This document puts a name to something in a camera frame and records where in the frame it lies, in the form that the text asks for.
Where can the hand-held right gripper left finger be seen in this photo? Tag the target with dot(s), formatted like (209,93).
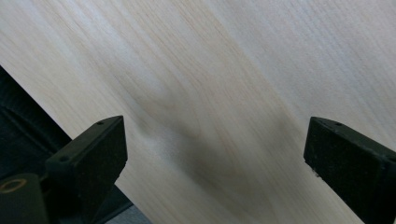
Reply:
(88,161)

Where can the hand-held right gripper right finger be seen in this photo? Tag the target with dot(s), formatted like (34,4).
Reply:
(351,165)

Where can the dark cloth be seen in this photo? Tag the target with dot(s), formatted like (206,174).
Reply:
(25,130)

